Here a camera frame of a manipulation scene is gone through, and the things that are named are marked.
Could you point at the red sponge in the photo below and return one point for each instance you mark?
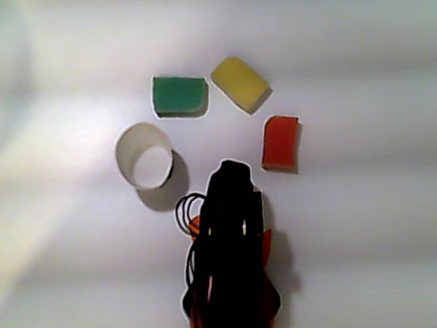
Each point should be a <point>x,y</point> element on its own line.
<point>279,144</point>

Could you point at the orange tape strip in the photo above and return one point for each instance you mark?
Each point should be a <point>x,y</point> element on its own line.
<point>194,227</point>

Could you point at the yellow sponge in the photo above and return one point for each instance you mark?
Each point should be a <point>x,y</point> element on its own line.
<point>239,81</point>

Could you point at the green sponge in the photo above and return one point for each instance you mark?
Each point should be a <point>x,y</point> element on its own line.
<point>178,95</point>

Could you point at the white paper cup green band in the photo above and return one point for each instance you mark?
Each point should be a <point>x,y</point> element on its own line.
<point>128,155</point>

